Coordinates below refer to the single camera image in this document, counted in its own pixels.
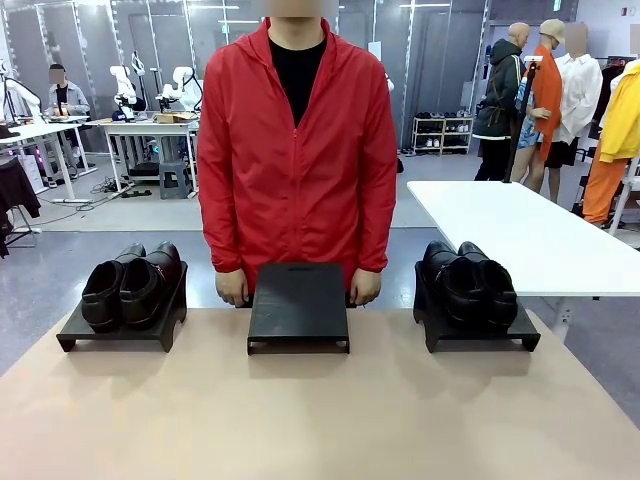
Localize wooden shoe rack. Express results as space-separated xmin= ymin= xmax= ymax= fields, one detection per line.
xmin=412 ymin=115 xmax=475 ymax=156

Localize grey plastic stool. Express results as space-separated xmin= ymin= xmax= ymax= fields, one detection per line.
xmin=158 ymin=160 xmax=194 ymax=201

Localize person's left forearm red sleeve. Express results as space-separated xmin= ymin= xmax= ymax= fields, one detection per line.
xmin=355 ymin=189 xmax=400 ymax=275

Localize mannequin with orange cloth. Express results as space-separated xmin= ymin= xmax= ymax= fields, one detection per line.
xmin=509 ymin=18 xmax=567 ymax=194

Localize person in red jacket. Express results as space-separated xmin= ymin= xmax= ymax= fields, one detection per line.
xmin=196 ymin=0 xmax=400 ymax=307

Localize person's right hand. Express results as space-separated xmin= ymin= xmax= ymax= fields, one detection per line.
xmin=215 ymin=269 xmax=252 ymax=308

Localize large white table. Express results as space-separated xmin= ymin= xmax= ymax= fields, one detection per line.
xmin=406 ymin=179 xmax=640 ymax=347

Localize orange trousers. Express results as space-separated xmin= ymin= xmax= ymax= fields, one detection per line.
xmin=582 ymin=157 xmax=629 ymax=225

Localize person's left hand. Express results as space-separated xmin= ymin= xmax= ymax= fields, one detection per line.
xmin=349 ymin=268 xmax=384 ymax=307

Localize black shoe stand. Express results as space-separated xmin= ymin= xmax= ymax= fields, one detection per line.
xmin=55 ymin=260 xmax=189 ymax=354
xmin=412 ymin=259 xmax=541 ymax=354
xmin=247 ymin=262 xmax=351 ymax=356

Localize mannequin in dark jacket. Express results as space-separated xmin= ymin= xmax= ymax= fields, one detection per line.
xmin=472 ymin=22 xmax=527 ymax=182

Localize seated person grey jacket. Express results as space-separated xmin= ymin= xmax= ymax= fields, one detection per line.
xmin=44 ymin=63 xmax=92 ymax=119

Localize yellow hoodie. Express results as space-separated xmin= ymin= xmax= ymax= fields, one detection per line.
xmin=598 ymin=59 xmax=640 ymax=165

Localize person's right forearm red sleeve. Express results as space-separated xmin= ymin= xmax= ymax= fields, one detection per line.
xmin=198 ymin=189 xmax=247 ymax=275

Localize white robot workbench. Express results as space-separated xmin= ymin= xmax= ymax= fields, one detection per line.
xmin=87 ymin=115 xmax=201 ymax=194

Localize white desk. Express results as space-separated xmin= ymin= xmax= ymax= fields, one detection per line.
xmin=0 ymin=119 xmax=99 ymax=202

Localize black hanging garment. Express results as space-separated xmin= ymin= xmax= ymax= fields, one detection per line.
xmin=0 ymin=158 xmax=42 ymax=259

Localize figure in white shirt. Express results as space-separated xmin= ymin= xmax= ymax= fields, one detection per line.
xmin=543 ymin=23 xmax=605 ymax=204

